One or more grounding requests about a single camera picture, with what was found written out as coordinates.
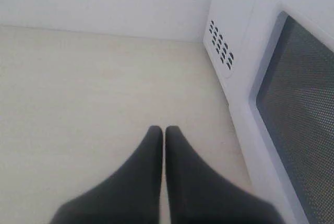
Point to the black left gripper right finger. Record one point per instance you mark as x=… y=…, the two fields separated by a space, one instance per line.
x=198 y=194

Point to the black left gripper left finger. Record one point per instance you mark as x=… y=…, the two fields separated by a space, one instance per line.
x=130 y=195

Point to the white microwave door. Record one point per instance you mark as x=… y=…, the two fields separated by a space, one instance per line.
x=282 y=108

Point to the white microwave oven body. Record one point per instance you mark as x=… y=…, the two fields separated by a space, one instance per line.
x=229 y=25

